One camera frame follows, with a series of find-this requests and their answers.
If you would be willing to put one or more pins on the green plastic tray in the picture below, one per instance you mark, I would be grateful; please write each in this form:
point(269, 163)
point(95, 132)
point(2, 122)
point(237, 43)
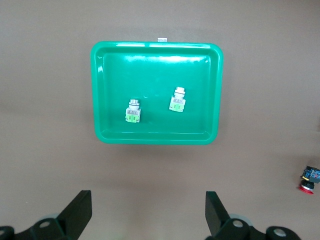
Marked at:
point(157, 75)

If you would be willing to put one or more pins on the green push button switch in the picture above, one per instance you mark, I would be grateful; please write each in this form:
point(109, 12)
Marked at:
point(133, 115)
point(177, 103)

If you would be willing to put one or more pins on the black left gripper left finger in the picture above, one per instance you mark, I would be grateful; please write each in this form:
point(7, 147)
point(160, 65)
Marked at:
point(70, 220)

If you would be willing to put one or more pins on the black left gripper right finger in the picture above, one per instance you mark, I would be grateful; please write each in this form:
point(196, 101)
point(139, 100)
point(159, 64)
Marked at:
point(225, 227)

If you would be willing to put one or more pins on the red button with blue base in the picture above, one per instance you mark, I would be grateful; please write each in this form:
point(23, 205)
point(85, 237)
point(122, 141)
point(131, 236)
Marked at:
point(310, 175)

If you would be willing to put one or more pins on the small white label tag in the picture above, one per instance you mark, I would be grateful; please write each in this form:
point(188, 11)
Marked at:
point(162, 39)

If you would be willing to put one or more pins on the brown table mat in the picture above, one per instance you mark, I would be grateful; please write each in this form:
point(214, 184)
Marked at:
point(37, 100)

